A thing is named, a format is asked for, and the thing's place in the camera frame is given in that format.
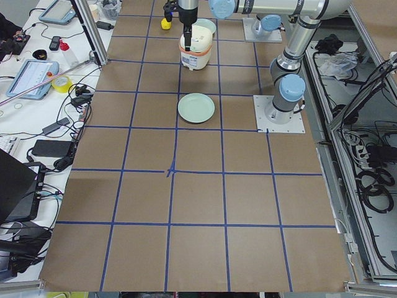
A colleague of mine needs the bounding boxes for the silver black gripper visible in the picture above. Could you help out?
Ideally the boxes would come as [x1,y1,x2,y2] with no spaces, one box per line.
[177,0,198,52]

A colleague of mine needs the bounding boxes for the white toy rice cooker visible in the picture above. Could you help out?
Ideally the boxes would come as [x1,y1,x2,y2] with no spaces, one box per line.
[179,25,213,71]

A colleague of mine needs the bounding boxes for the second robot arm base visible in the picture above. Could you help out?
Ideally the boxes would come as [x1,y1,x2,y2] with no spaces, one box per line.
[254,14,282,38]

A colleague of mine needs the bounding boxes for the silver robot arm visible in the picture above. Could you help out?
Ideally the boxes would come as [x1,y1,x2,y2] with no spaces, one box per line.
[208,0,351,124]

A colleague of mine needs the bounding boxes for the light green plate far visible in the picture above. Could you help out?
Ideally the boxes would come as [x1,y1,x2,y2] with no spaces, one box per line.
[194,18,216,34]

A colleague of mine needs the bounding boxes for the light green plate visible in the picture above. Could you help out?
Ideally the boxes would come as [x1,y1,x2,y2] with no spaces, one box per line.
[194,18,216,34]
[177,93,215,124]

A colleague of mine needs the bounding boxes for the yellow toy potato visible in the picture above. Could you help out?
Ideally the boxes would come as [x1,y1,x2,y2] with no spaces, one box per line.
[161,18,172,30]

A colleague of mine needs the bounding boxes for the light green plate near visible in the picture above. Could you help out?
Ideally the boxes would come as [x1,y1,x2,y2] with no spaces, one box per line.
[177,93,215,124]

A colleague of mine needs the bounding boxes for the clear bottle red cap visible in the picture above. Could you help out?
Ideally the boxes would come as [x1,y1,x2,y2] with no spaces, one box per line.
[60,39,79,67]

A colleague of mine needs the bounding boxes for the blue teach pendant far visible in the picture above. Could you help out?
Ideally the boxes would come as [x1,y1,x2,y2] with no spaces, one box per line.
[38,0,76,25]

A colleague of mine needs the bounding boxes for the blue teach pendant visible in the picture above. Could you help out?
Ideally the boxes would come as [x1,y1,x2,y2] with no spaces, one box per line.
[38,0,76,25]
[6,59,59,100]

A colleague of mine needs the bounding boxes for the black remote phone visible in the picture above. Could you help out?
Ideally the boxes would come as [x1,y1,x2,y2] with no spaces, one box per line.
[49,36,61,51]

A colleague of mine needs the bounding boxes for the yellow tape roll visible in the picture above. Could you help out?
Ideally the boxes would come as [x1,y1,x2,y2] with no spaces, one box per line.
[51,75,73,93]

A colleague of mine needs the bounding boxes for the black cloth bundle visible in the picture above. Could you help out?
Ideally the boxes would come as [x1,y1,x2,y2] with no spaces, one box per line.
[314,34,344,55]

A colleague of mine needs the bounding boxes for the black round small dish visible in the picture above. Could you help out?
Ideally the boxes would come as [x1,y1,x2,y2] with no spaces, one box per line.
[32,49,47,60]

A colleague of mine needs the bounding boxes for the crumpled white cloth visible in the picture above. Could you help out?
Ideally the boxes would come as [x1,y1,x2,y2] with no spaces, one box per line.
[319,53,358,79]

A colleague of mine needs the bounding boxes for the blue teach pendant near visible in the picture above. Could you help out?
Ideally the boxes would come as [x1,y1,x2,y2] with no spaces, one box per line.
[6,59,59,100]

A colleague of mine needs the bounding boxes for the black power adapter box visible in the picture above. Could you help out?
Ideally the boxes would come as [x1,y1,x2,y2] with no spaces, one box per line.
[32,140,72,158]

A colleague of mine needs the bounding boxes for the white power strip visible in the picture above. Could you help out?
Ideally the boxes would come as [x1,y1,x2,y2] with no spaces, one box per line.
[345,132,371,169]

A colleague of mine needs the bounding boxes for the black laptop computer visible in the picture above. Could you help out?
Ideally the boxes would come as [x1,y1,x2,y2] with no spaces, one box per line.
[1,150,45,224]

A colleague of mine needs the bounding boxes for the aluminium frame post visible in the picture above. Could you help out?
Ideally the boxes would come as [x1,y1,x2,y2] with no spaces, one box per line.
[71,0,108,66]

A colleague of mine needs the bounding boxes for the coiled black cables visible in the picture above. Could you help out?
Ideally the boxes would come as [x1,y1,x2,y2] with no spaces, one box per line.
[355,169,395,215]

